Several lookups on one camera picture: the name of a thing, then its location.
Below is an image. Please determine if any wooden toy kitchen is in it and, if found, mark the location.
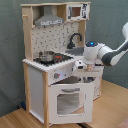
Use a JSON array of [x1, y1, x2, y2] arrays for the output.
[[22, 2, 102, 127]]

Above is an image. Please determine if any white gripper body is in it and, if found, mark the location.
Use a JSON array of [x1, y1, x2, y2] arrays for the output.
[[73, 60, 104, 77]]

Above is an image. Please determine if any black toy stovetop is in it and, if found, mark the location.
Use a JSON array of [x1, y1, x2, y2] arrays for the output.
[[35, 53, 71, 66]]

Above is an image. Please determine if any left oven knob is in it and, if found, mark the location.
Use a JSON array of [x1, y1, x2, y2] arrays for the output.
[[54, 73, 60, 79]]

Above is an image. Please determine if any small steel pot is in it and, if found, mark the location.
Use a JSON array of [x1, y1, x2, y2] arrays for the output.
[[39, 51, 55, 62]]

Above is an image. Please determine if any grey range hood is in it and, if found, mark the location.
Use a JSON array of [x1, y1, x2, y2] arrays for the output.
[[34, 5, 64, 27]]

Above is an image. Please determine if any black toy faucet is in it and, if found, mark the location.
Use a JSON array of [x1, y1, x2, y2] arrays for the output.
[[67, 33, 82, 49]]

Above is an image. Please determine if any grey toy sink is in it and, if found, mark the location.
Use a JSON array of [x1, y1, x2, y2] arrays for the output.
[[66, 47, 84, 56]]

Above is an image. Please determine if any toy microwave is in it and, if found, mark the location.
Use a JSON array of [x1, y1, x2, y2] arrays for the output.
[[67, 4, 89, 21]]

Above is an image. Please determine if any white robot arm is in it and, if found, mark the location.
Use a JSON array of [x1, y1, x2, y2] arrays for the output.
[[73, 22, 128, 77]]

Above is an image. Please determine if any white oven door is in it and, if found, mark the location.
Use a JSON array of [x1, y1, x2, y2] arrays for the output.
[[49, 82, 94, 124]]

